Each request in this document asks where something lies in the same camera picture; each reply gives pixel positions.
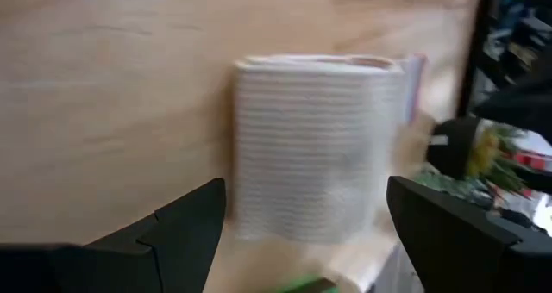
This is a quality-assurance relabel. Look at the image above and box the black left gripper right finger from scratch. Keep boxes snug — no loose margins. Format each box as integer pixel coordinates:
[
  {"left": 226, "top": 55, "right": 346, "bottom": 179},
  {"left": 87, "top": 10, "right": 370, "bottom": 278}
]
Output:
[{"left": 386, "top": 176, "right": 552, "bottom": 293}]

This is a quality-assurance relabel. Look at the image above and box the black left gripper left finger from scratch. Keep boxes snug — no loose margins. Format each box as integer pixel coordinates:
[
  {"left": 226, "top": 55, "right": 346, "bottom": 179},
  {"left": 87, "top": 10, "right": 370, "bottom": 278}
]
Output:
[{"left": 0, "top": 178, "right": 228, "bottom": 293}]

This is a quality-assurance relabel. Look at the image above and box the potted succulent plant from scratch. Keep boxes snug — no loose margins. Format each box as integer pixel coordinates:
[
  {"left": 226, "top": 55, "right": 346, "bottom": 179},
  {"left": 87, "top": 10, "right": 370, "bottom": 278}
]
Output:
[{"left": 413, "top": 118, "right": 544, "bottom": 199}]

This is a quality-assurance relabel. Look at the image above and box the red corner clamp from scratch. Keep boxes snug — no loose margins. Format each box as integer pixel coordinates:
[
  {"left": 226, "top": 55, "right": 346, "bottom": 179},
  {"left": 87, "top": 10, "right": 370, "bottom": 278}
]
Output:
[{"left": 515, "top": 153, "right": 552, "bottom": 169}]

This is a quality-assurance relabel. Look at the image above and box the green and black square tray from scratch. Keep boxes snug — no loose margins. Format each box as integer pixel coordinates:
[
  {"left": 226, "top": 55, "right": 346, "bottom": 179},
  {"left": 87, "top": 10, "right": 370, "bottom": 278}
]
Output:
[{"left": 275, "top": 274, "right": 340, "bottom": 293}]

